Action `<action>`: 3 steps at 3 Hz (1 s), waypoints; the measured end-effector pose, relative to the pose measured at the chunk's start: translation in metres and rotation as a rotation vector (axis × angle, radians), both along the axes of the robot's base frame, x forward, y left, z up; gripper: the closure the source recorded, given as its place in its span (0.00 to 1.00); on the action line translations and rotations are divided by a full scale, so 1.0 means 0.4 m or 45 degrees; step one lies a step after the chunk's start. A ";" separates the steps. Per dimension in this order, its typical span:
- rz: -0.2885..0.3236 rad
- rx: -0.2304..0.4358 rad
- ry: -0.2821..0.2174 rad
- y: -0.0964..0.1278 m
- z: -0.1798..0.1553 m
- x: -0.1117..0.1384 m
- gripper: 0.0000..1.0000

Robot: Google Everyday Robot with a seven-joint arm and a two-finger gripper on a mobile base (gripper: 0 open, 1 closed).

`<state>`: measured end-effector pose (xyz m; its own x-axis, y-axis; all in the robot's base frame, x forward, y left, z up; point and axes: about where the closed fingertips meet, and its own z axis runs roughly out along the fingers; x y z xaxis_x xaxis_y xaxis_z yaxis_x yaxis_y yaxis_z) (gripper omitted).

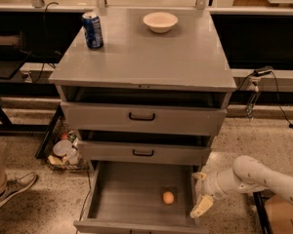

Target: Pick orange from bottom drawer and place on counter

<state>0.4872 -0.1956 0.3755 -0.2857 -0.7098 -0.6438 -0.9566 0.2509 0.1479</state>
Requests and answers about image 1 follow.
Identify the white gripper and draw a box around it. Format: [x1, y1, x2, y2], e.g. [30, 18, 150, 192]
[189, 173, 225, 218]

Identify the orange fruit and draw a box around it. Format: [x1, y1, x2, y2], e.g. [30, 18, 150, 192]
[162, 191, 175, 205]

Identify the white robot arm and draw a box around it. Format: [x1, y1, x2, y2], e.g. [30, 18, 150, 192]
[189, 155, 293, 218]

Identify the grey bottom drawer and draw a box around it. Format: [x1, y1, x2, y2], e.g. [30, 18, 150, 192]
[74, 161, 209, 234]

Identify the grey drawer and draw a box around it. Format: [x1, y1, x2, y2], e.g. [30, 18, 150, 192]
[78, 130, 211, 166]
[74, 161, 209, 234]
[62, 88, 227, 136]

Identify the grey drawer cabinet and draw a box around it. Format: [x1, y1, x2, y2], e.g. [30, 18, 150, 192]
[48, 7, 237, 168]

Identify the grey middle drawer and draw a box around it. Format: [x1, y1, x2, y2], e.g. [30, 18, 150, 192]
[78, 130, 211, 166]

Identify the grey top drawer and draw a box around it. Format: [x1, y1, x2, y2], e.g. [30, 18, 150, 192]
[62, 88, 227, 136]

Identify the black metal bar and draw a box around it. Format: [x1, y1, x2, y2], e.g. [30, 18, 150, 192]
[253, 192, 272, 234]

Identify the brown cardboard box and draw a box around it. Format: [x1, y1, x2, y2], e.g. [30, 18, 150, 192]
[265, 193, 293, 234]

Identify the black power adapter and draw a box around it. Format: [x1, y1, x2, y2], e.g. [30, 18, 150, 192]
[254, 66, 272, 77]

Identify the white bowl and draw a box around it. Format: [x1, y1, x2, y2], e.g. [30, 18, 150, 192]
[143, 12, 178, 33]

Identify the grey sneaker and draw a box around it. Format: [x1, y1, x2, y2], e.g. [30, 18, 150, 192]
[0, 173, 37, 208]

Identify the blue soda can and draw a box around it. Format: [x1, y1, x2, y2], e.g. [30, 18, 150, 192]
[82, 12, 104, 50]

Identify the black middle drawer handle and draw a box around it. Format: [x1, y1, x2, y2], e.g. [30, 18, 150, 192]
[132, 149, 154, 157]

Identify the black drawer handle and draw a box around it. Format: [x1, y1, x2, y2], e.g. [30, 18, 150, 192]
[128, 112, 156, 122]
[132, 149, 154, 157]

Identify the black top drawer handle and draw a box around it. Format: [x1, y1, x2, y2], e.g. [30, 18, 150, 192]
[128, 112, 156, 122]

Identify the black cable on floor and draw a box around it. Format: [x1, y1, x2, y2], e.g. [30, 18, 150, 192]
[270, 71, 293, 134]

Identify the wire basket with clutter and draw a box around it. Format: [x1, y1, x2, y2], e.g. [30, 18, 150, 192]
[46, 121, 89, 172]

